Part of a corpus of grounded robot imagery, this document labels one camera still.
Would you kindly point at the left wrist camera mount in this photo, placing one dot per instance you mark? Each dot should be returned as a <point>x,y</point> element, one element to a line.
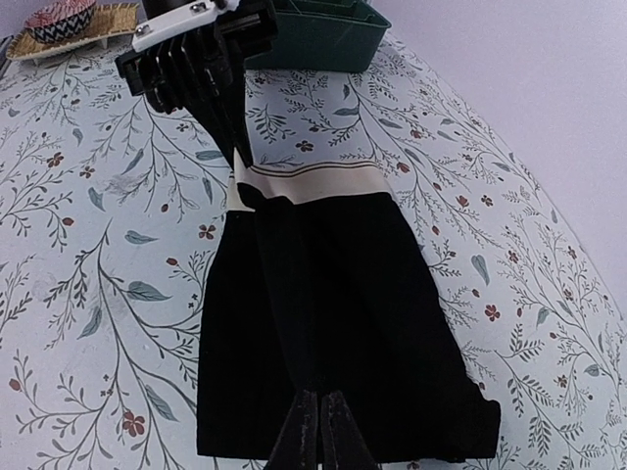
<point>179,20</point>

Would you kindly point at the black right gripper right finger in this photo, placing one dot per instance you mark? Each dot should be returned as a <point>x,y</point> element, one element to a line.
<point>342,442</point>

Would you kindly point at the red patterned bowl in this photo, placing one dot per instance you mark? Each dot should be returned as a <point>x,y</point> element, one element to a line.
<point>60,20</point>

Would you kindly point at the floral patterned table mat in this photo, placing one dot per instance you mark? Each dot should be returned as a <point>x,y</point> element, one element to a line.
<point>110,218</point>

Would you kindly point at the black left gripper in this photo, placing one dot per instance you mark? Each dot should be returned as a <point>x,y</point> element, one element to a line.
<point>204,69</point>

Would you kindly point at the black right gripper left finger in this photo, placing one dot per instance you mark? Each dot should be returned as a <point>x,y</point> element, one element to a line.
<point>296,445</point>

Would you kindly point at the dark green divided tray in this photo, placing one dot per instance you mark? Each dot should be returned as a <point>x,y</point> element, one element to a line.
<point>337,36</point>

